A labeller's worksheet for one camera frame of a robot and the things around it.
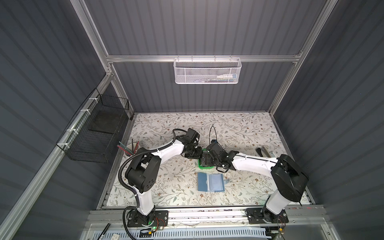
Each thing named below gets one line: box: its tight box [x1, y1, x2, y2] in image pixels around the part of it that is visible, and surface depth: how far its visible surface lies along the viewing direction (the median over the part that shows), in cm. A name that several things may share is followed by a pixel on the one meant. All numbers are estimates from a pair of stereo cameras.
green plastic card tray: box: [198, 148, 215, 169], surface depth 82 cm
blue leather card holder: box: [197, 172, 230, 192], surface depth 86 cm
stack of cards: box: [200, 150, 215, 167], surface depth 82 cm
